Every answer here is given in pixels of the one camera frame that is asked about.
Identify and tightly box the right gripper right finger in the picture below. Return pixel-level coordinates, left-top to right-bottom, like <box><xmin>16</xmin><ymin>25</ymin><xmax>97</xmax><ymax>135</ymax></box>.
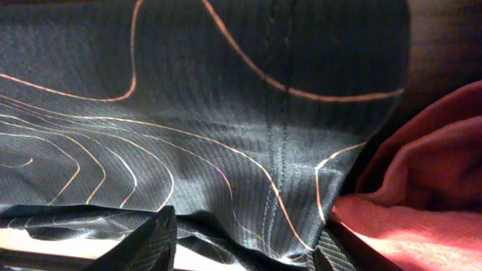
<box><xmin>313</xmin><ymin>228</ymin><xmax>358</xmax><ymax>271</ymax></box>

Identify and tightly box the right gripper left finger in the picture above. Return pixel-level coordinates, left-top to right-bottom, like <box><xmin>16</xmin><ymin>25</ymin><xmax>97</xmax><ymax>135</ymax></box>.
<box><xmin>82</xmin><ymin>206</ymin><xmax>177</xmax><ymax>271</ymax></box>

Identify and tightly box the red printed t-shirt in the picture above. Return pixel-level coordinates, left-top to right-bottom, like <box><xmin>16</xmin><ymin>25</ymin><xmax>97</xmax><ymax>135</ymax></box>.
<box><xmin>331</xmin><ymin>82</ymin><xmax>481</xmax><ymax>270</ymax></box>

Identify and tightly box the black orange-patterned jersey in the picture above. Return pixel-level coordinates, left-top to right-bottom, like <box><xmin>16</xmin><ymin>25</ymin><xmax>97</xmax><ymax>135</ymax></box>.
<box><xmin>1</xmin><ymin>0</ymin><xmax>410</xmax><ymax>270</ymax></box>

